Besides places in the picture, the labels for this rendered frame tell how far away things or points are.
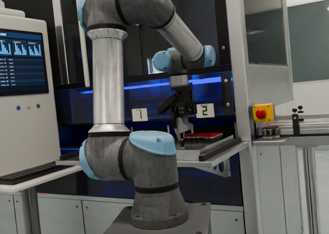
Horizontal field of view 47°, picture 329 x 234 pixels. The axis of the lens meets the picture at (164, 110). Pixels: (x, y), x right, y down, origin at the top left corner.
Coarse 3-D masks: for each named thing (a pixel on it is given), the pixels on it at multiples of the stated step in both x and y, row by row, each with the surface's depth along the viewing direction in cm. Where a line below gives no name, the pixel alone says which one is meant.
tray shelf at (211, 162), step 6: (240, 144) 153; (246, 144) 157; (228, 150) 142; (234, 150) 144; (240, 150) 150; (78, 156) 163; (216, 156) 133; (222, 156) 133; (228, 156) 138; (60, 162) 157; (66, 162) 155; (72, 162) 153; (78, 162) 152; (180, 162) 130; (186, 162) 129; (192, 162) 127; (198, 162) 126; (204, 162) 125; (210, 162) 124; (216, 162) 128
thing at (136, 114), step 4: (144, 108) 182; (132, 112) 185; (136, 112) 184; (144, 112) 182; (132, 116) 185; (136, 116) 184; (140, 116) 183; (144, 116) 182; (136, 120) 185; (140, 120) 183; (144, 120) 182
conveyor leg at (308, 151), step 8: (304, 152) 163; (312, 152) 161; (304, 160) 163; (312, 160) 162; (304, 168) 164; (312, 168) 162; (312, 176) 162; (312, 184) 162; (312, 192) 162; (312, 200) 162; (312, 208) 163; (312, 216) 163; (312, 224) 163; (312, 232) 164; (320, 232) 164
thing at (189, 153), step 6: (174, 138) 167; (228, 138) 153; (216, 144) 142; (180, 150) 132; (186, 150) 131; (192, 150) 130; (198, 150) 129; (204, 150) 132; (180, 156) 132; (186, 156) 131; (192, 156) 130
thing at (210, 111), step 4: (200, 104) 168; (204, 104) 167; (208, 104) 166; (212, 104) 165; (200, 108) 168; (204, 108) 167; (208, 108) 166; (212, 108) 165; (200, 112) 168; (204, 112) 167; (208, 112) 166; (212, 112) 165; (196, 116) 169; (200, 116) 168; (204, 116) 167; (208, 116) 166; (212, 116) 165
